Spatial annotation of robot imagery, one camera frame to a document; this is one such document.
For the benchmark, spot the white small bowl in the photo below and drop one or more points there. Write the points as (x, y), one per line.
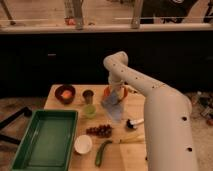
(83, 144)

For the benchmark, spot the dark brown bowl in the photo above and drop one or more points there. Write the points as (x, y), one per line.
(61, 89)

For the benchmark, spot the white handled dish brush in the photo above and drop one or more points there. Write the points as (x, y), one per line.
(132, 124)

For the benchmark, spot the black stand legs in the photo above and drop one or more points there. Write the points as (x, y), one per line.
(9, 121)

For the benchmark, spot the orange food in bowl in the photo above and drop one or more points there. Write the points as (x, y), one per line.
(66, 94)

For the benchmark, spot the orange red bowl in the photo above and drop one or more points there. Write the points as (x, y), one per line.
(121, 93)

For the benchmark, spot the grey metal cup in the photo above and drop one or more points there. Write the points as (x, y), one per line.
(88, 96)

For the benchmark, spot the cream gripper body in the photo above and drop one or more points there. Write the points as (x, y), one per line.
(116, 88)

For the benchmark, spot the green cucumber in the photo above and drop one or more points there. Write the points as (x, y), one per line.
(100, 151)

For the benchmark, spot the blue sponge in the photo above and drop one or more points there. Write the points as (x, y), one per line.
(113, 98)

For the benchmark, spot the green plastic cup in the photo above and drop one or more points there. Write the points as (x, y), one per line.
(89, 111)

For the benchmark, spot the green plastic tray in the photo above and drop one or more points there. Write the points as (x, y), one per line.
(48, 141)

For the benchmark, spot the blue grey cloth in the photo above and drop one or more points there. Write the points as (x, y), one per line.
(114, 111)

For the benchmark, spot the red grape bunch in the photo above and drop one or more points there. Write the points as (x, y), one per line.
(102, 131)

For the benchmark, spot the red white object on ledge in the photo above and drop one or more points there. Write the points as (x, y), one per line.
(69, 21)

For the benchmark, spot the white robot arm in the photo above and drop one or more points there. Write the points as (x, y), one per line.
(168, 135)

